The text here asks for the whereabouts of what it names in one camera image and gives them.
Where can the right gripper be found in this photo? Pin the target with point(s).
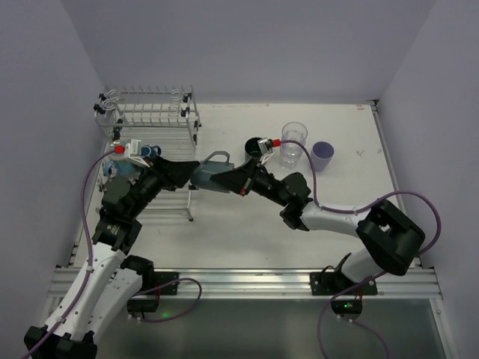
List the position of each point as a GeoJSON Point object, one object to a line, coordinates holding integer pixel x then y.
{"type": "Point", "coordinates": [248, 179]}

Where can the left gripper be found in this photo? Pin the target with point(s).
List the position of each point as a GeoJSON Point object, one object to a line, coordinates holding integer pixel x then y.
{"type": "Point", "coordinates": [160, 173]}

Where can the grey-blue mug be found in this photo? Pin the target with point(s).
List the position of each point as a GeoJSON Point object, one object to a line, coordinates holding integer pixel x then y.
{"type": "Point", "coordinates": [217, 162]}

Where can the dark green mug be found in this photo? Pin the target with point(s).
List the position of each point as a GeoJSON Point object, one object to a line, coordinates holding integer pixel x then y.
{"type": "Point", "coordinates": [253, 148]}

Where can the clear glass tumbler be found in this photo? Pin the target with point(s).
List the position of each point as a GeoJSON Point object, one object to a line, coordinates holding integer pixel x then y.
{"type": "Point", "coordinates": [294, 131]}
{"type": "Point", "coordinates": [289, 162]}
{"type": "Point", "coordinates": [291, 152]}

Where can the lavender plastic cup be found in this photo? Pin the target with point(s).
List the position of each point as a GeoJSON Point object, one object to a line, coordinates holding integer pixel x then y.
{"type": "Point", "coordinates": [321, 155]}

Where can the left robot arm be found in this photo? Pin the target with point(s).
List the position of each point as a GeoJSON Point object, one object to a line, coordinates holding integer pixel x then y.
{"type": "Point", "coordinates": [110, 276]}

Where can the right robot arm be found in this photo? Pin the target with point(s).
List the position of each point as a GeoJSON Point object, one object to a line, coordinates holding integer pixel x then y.
{"type": "Point", "coordinates": [391, 239]}

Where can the metal dish rack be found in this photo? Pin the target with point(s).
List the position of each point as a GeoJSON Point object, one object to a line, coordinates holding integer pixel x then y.
{"type": "Point", "coordinates": [163, 122]}

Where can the blue mug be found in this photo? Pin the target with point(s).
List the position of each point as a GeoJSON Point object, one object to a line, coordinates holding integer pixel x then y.
{"type": "Point", "coordinates": [150, 151]}

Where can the light blue cup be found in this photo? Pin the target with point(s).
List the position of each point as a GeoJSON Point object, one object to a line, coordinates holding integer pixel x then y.
{"type": "Point", "coordinates": [113, 168]}

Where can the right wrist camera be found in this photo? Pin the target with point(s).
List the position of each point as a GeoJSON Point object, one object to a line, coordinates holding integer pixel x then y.
{"type": "Point", "coordinates": [266, 147]}

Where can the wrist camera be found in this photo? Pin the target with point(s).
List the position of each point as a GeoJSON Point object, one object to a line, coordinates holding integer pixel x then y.
{"type": "Point", "coordinates": [266, 147]}
{"type": "Point", "coordinates": [130, 151]}

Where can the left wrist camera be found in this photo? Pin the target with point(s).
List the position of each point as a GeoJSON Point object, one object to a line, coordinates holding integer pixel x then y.
{"type": "Point", "coordinates": [130, 151]}

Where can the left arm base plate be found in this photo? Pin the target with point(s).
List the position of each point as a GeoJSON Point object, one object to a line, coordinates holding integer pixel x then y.
{"type": "Point", "coordinates": [161, 283]}

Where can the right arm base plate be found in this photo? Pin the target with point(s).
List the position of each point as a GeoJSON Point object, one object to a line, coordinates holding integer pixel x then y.
{"type": "Point", "coordinates": [331, 283]}

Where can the aluminium mounting rail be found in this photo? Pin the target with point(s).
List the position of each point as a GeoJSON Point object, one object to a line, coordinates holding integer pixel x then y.
{"type": "Point", "coordinates": [296, 284]}

